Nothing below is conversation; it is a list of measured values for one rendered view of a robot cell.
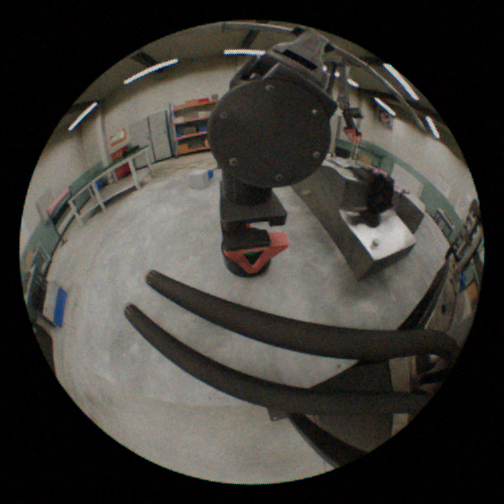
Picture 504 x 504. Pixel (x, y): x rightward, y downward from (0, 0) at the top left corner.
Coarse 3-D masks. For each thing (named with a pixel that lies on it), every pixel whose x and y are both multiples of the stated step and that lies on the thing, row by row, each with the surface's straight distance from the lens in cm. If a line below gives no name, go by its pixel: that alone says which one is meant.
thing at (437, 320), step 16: (448, 272) 101; (448, 288) 87; (432, 304) 67; (448, 304) 78; (432, 320) 55; (448, 320) 74; (400, 368) 41; (432, 368) 56; (400, 384) 44; (416, 384) 47; (432, 384) 61; (400, 416) 52
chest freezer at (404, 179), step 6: (396, 168) 754; (402, 168) 739; (396, 174) 751; (402, 174) 737; (408, 174) 727; (396, 180) 749; (402, 180) 735; (408, 180) 723; (414, 180) 713; (402, 186) 733; (408, 186) 721; (414, 186) 711; (420, 186) 719; (414, 192) 709; (420, 192) 754
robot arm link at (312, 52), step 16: (304, 32) 49; (272, 48) 18; (288, 48) 21; (304, 48) 24; (320, 48) 32; (256, 64) 16; (272, 64) 16; (288, 64) 16; (304, 64) 21; (320, 64) 22; (320, 80) 17
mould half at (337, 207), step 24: (336, 168) 32; (312, 192) 39; (336, 192) 31; (360, 192) 34; (336, 216) 32; (360, 216) 35; (384, 216) 44; (336, 240) 33; (360, 240) 28; (384, 240) 33; (408, 240) 44; (360, 264) 29; (384, 264) 34
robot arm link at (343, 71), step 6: (336, 60) 110; (342, 66) 110; (342, 72) 108; (348, 72) 111; (342, 78) 105; (348, 78) 108; (342, 84) 103; (348, 84) 106; (342, 90) 102; (348, 90) 104; (342, 96) 99; (348, 96) 103; (342, 102) 98; (348, 102) 102
